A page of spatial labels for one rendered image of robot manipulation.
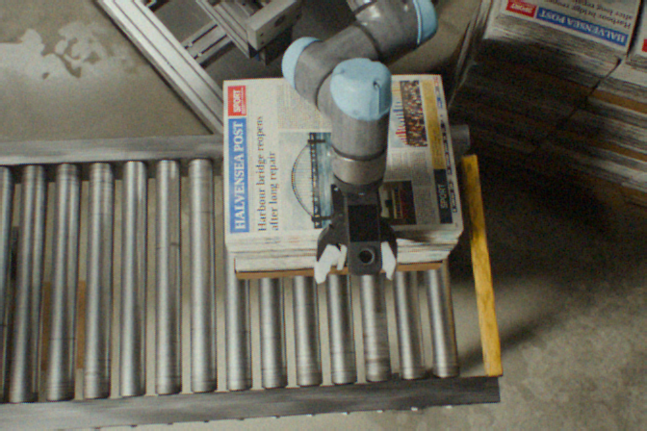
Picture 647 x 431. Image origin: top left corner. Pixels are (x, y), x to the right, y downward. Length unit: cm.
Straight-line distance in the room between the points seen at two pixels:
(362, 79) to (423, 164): 31
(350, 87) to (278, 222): 30
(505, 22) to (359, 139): 76
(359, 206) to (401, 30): 25
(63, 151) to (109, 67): 101
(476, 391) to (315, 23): 128
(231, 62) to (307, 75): 121
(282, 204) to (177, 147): 38
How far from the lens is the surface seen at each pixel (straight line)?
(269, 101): 113
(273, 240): 104
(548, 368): 221
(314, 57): 91
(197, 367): 128
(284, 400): 126
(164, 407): 128
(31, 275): 137
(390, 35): 94
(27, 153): 144
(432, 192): 108
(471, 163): 136
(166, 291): 130
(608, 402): 228
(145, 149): 138
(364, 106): 82
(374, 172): 89
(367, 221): 91
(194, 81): 206
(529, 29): 156
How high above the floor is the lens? 206
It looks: 75 degrees down
